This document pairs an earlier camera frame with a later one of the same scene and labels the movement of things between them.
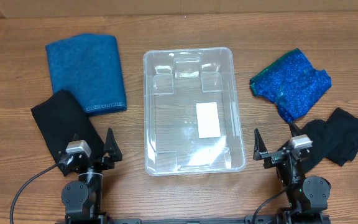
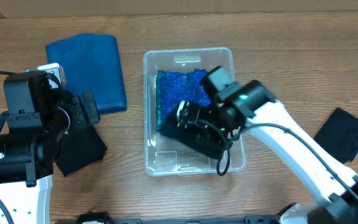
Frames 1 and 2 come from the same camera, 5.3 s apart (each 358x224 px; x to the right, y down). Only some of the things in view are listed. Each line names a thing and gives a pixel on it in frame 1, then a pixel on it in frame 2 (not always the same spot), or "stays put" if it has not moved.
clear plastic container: [192, 122] stays put
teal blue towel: [88, 66] stays put
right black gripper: [278, 155] to [175, 126]
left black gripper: [95, 162] to [81, 111]
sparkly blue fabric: [289, 79] to [173, 87]
